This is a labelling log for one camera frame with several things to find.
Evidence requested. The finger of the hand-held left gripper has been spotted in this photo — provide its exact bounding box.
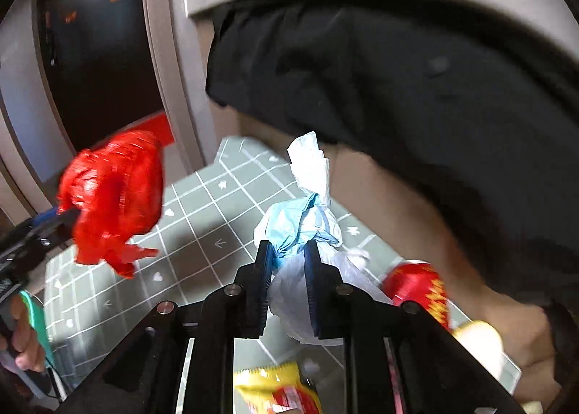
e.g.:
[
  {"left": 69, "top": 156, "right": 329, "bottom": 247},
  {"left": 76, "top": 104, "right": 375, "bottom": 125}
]
[
  {"left": 18, "top": 210, "right": 62, "bottom": 229},
  {"left": 0, "top": 210, "right": 81, "bottom": 268}
]

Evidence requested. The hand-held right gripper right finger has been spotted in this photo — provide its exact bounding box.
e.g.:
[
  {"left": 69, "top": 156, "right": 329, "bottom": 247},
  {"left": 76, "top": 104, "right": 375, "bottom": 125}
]
[{"left": 303, "top": 242, "right": 525, "bottom": 414}]

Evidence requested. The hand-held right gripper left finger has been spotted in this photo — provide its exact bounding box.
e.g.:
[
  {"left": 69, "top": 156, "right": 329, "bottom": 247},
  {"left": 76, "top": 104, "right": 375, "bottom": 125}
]
[{"left": 59, "top": 240, "right": 276, "bottom": 414}]

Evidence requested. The white plastic bag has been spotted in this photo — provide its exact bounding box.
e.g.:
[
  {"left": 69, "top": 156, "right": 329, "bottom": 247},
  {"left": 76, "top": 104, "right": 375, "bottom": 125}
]
[{"left": 269, "top": 249, "right": 395, "bottom": 346}]

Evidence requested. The light blue face mask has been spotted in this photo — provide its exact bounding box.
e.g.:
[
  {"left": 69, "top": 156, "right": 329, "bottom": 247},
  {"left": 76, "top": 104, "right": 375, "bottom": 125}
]
[{"left": 252, "top": 195, "right": 345, "bottom": 259}]

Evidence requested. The red plastic bag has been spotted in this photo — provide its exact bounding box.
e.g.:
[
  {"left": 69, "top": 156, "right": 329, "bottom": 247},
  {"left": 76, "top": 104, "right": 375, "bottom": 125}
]
[{"left": 56, "top": 129, "right": 166, "bottom": 279}]

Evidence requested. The red drink can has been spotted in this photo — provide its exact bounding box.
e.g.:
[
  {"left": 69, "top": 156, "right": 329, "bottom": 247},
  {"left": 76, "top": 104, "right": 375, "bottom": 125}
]
[{"left": 382, "top": 260, "right": 454, "bottom": 330}]

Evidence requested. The white tissue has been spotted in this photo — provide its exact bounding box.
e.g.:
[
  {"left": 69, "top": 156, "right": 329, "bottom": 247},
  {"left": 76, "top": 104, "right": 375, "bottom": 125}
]
[{"left": 287, "top": 131, "right": 334, "bottom": 209}]

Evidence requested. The person's left hand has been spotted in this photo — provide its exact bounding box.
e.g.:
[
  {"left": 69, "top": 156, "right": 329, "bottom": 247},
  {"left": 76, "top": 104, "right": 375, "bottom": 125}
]
[{"left": 0, "top": 294, "right": 47, "bottom": 373}]

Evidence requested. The green grid mat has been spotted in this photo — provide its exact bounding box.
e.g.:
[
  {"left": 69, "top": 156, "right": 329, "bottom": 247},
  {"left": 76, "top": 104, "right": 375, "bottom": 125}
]
[{"left": 43, "top": 136, "right": 521, "bottom": 414}]

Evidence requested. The yellow snack packet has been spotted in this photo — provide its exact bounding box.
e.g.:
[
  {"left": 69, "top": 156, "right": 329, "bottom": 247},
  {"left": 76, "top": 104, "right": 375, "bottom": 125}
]
[{"left": 233, "top": 362, "right": 323, "bottom": 414}]

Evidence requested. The black jacket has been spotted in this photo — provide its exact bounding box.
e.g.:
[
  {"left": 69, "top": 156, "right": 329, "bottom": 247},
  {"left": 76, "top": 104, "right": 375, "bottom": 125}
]
[{"left": 206, "top": 3, "right": 579, "bottom": 320}]

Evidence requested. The grey door frame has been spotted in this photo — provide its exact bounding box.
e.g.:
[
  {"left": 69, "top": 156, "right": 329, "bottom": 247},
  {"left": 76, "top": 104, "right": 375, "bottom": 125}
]
[{"left": 140, "top": 0, "right": 219, "bottom": 167}]

